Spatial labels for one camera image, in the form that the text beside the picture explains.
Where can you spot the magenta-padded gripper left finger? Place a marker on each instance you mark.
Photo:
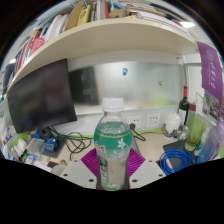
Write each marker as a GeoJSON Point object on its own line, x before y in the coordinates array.
{"type": "Point", "coordinates": [80, 173]}

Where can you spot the purple pennant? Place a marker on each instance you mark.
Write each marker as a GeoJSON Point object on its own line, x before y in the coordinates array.
{"type": "Point", "coordinates": [210, 70]}

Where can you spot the crumpled white tissues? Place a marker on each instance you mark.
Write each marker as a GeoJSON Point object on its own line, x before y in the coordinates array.
{"type": "Point", "coordinates": [18, 147]}

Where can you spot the green drinking glass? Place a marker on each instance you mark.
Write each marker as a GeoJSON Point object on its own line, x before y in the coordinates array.
{"type": "Point", "coordinates": [195, 133]}

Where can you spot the white paper sheet with writing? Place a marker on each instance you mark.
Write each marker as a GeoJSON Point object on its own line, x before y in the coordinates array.
{"type": "Point", "coordinates": [41, 165]}

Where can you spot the black computer monitor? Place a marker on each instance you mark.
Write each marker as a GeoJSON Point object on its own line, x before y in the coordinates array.
{"type": "Point", "coordinates": [41, 96]}

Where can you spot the grey metal laptop stand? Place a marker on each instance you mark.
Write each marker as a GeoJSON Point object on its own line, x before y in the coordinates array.
{"type": "Point", "coordinates": [135, 145]}

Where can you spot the clear green-labelled drink bottle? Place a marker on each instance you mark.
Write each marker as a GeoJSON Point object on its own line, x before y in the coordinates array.
{"type": "Point", "coordinates": [112, 143]}

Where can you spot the clear plastic box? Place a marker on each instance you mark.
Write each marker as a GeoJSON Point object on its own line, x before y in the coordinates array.
{"type": "Point", "coordinates": [35, 147]}

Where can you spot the small blue electronic device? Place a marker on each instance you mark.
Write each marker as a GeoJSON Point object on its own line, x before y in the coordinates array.
{"type": "Point", "coordinates": [51, 145]}

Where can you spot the dark wine bottle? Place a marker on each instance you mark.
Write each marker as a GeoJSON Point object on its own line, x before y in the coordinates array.
{"type": "Point", "coordinates": [183, 110]}

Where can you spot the colourful photo poster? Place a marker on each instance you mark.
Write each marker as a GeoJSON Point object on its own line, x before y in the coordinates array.
{"type": "Point", "coordinates": [215, 108]}

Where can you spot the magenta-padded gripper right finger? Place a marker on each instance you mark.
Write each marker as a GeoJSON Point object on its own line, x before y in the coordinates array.
{"type": "Point", "coordinates": [146, 173]}

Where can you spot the translucent purple water bottle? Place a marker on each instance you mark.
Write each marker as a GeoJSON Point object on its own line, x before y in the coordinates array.
{"type": "Point", "coordinates": [211, 143]}

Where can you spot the white wall socket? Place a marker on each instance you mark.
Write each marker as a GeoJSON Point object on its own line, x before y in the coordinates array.
{"type": "Point", "coordinates": [153, 120]}
{"type": "Point", "coordinates": [134, 121]}

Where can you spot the white lidded jar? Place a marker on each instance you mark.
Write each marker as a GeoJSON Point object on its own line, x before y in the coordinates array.
{"type": "Point", "coordinates": [172, 125]}

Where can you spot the dark blue mouse pad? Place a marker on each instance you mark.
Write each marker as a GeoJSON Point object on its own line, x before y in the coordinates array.
{"type": "Point", "coordinates": [176, 145]}

